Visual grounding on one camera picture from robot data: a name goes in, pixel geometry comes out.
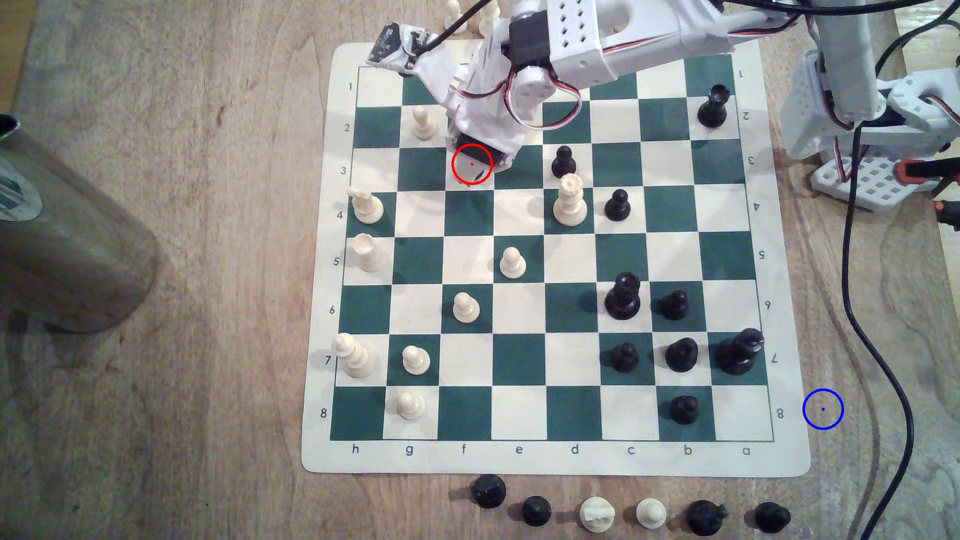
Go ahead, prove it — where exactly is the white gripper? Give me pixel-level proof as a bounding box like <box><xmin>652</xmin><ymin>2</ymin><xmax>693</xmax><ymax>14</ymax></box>
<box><xmin>416</xmin><ymin>21</ymin><xmax>560</xmax><ymax>171</ymax></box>

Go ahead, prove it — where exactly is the green white chess mat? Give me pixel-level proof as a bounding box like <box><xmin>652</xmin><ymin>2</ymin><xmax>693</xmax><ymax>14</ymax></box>
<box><xmin>300</xmin><ymin>39</ymin><xmax>813</xmax><ymax>477</ymax></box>

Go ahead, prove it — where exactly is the white queen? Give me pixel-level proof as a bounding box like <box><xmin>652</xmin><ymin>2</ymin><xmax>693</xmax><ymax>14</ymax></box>
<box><xmin>553</xmin><ymin>173</ymin><xmax>588</xmax><ymax>227</ymax></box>

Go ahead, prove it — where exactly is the white rook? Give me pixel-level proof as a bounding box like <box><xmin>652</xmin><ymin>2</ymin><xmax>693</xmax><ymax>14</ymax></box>
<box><xmin>352</xmin><ymin>233</ymin><xmax>389</xmax><ymax>273</ymax></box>

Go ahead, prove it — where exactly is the black queen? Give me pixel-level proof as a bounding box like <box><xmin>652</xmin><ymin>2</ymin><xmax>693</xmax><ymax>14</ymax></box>
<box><xmin>604</xmin><ymin>272</ymin><xmax>642</xmax><ymax>321</ymax></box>

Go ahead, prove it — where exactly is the black rook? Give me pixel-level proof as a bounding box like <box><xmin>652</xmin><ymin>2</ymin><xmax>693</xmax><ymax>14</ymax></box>
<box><xmin>696</xmin><ymin>84</ymin><xmax>732</xmax><ymax>129</ymax></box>

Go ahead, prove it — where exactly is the black bishop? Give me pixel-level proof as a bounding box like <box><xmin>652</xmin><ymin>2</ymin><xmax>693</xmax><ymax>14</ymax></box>
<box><xmin>664</xmin><ymin>337</ymin><xmax>700</xmax><ymax>374</ymax></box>

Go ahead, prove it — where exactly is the black king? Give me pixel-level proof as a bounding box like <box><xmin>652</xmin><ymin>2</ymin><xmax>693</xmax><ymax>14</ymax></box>
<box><xmin>716</xmin><ymin>327</ymin><xmax>766</xmax><ymax>376</ymax></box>

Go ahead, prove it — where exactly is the metal cylinder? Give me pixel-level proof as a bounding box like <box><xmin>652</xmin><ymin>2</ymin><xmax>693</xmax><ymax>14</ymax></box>
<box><xmin>0</xmin><ymin>114</ymin><xmax>161</xmax><ymax>336</ymax></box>

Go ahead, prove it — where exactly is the black knight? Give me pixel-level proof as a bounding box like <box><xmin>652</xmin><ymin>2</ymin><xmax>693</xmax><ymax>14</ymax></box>
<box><xmin>686</xmin><ymin>499</ymin><xmax>730</xmax><ymax>537</ymax></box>

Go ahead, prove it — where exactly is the orange clamp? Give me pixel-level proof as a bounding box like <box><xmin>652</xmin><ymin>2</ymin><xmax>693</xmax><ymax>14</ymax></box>
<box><xmin>894</xmin><ymin>156</ymin><xmax>960</xmax><ymax>186</ymax></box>

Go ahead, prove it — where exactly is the gripper camera board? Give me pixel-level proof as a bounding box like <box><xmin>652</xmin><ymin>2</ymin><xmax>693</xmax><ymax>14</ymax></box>
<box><xmin>366</xmin><ymin>22</ymin><xmax>442</xmax><ymax>78</ymax></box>

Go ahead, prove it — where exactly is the black cable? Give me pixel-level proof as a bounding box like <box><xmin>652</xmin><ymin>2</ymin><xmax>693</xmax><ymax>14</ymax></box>
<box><xmin>841</xmin><ymin>22</ymin><xmax>960</xmax><ymax>540</ymax></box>

